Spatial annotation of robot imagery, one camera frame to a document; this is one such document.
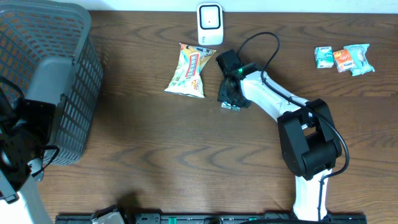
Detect white barcode scanner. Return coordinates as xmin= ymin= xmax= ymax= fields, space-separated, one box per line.
xmin=197 ymin=2 xmax=224 ymax=45

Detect teal wet wipe packet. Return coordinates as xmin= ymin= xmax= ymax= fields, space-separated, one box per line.
xmin=343 ymin=44 xmax=375 ymax=76

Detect orange tissue pack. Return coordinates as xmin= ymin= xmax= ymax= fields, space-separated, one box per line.
xmin=333 ymin=49 xmax=356 ymax=73

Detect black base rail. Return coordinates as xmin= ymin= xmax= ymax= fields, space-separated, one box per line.
xmin=55 ymin=212 xmax=368 ymax=224

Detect dark grey plastic basket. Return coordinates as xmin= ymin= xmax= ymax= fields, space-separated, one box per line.
xmin=1 ymin=1 xmax=104 ymax=165

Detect dark green ointment box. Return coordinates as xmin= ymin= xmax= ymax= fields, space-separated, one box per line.
xmin=221 ymin=102 xmax=241 ymax=111

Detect yellow white snack bag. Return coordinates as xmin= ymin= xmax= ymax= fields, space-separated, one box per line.
xmin=164 ymin=43 xmax=216 ymax=98

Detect teal tissue pack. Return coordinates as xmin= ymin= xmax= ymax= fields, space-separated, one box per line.
xmin=314 ymin=46 xmax=334 ymax=68

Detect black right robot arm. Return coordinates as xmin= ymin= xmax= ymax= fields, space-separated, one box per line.
xmin=218 ymin=62 xmax=342 ymax=221

